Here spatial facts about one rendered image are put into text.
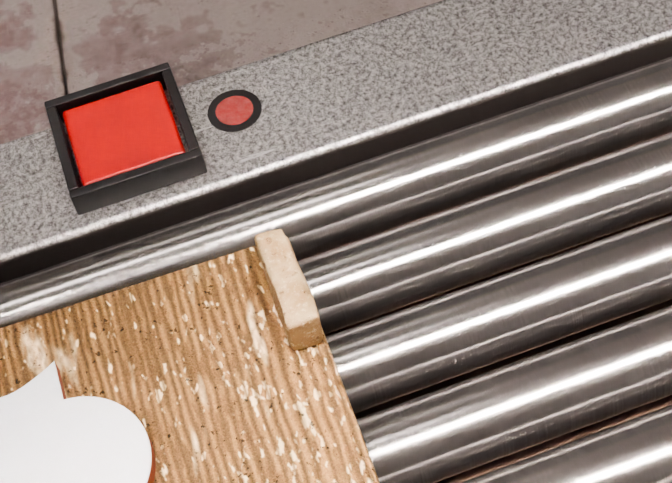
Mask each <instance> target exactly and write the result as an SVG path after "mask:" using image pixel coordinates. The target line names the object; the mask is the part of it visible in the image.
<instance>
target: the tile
mask: <svg viewBox="0 0 672 483"><path fill-rule="evenodd" d="M155 468H156V462H155V453H154V449H153V446H152V443H151V440H150V438H149V436H148V434H147V432H146V430H145V428H144V427H143V425H142V424H141V422H140V421H139V419H138V418H137V417H136V416H135V415H134V414H133V413H132V412H131V411H129V410H128V409H127V408H125V407H124V406H122V405H120V404H118V403H116V402H114V401H111V400H108V399H105V398H100V397H91V396H82V397H73V398H68V399H66V395H65V391H64V387H63V383H62V378H61V374H60V370H59V368H58V366H57V365H56V363H55V361H54V362H52V363H51V364H50V365H49V366H48V367H47V368H46V369H45V370H43V371H42V372H41V373H40V374H39V375H37V376H36V377H35V378H34V379H32V380H31V381H30V382H28V383H27V384H26V385H24V386H23V387H21V388H20V389H18V390H16V391H15V392H13V393H11V394H9V395H6V396H3V397H0V483H153V482H154V478H155Z"/></svg>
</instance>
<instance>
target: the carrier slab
mask: <svg viewBox="0 0 672 483"><path fill-rule="evenodd" d="M322 333H323V340H322V342H321V343H319V344H317V345H314V346H311V347H308V348H305V349H301V350H293V349H292V348H291V347H290V345H289V342H288V339H287V337H286V334H285V331H284V329H283V326H282V323H281V321H280V318H279V315H278V313H277V310H276V307H275V303H274V300H273V297H272V294H271V291H270V288H269V285H268V282H267V279H266V276H265V272H264V269H263V266H262V263H261V260H260V257H259V254H258V252H257V248H256V245H255V246H252V247H249V248H246V249H243V250H240V251H237V252H234V253H231V254H228V255H225V256H222V257H218V258H215V259H212V260H209V261H206V262H203V263H200V264H197V265H194V266H191V267H188V268H185V269H182V270H178V271H175V272H172V273H169V274H166V275H163V276H160V277H157V278H154V279H151V280H148V281H145V282H142V283H138V284H135V285H132V286H129V287H126V288H123V289H120V290H117V291H114V292H111V293H108V294H105V295H102V296H99V297H95V298H92V299H89V300H86V301H83V302H80V303H77V304H74V305H71V306H68V307H65V308H62V309H59V310H55V311H52V312H49V313H46V314H43V315H40V316H37V317H34V318H31V319H28V320H25V321H22V322H19V323H15V324H12V325H9V326H6V327H3V328H0V397H3V396H6V395H9V394H11V393H13V392H15V391H16V390H18V389H20V388H21V387H23V386H24V385H26V384H27V383H28V382H30V381H31V380H32V379H34V378H35V377H36V376H37V375H39V374H40V373H41V372H42V371H43V370H45V369H46V368H47V367H48V366H49V365H50V364H51V363H52V362H54V361H55V363H56V365H57V366H58V368H59V370H60V374H61V378H62V383H63V387H64V391H65V395H66V399H68V398H73V397H82V396H91V397H100V398H105V399H108V400H111V401H114V402H116V403H118V404H120V405H122V406H124V407H125V408H127V409H128V410H129V411H131V412H132V413H133V414H134V415H135V416H136V417H137V418H138V419H139V421H140V422H141V424H142V425H143V427H144V428H145V430H146V432H147V434H148V436H149V438H150V440H151V443H152V446H153V449H154V453H155V462H156V468H155V478H154V482H153V483H380V481H379V479H378V476H377V473H376V471H375V468H374V465H373V463H372V460H371V457H370V455H369V452H368V449H367V447H366V444H365V441H364V439H363V436H362V433H361V431H360V428H359V425H358V423H357V420H356V417H355V415H354V412H353V409H352V407H351V404H350V401H349V398H348V396H347V393H346V390H345V388H344V385H343V382H342V380H341V377H340V374H339V372H338V369H337V366H336V364H335V361H334V358H333V356H332V353H331V350H330V348H329V345H328V342H327V340H326V337H325V334H324V332H323V329H322Z"/></svg>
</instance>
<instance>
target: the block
mask: <svg viewBox="0 0 672 483"><path fill-rule="evenodd" d="M255 244H256V248H257V252H258V254H259V257H260V260H261V263H262V266H263V269H264V272H265V276H266V279H267V282H268V285H269V288H270V291H271V294H272V297H273V300H274V303H275V307H276V310H277V313H278V315H279V318H280V321H281V323H282V326H283V329H284V331H285V334H286V337H287V339H288V342H289V345H290V347H291V348H292V349H293V350H301V349H305V348H308V347H311V346H314V345H317V344H319V343H321V342H322V340H323V333H322V326H321V322H320V318H319V313H318V310H317V307H316V303H315V300H314V297H313V295H312V292H311V290H310V288H309V286H308V284H307V281H306V279H305V277H304V275H303V273H302V271H301V269H300V267H299V265H298V263H297V260H296V258H295V256H294V254H293V251H292V249H291V247H290V245H289V243H288V240H287V238H286V236H285V234H284V232H283V230H282V229H277V230H272V231H267V232H263V233H259V234H257V235H256V236H255Z"/></svg>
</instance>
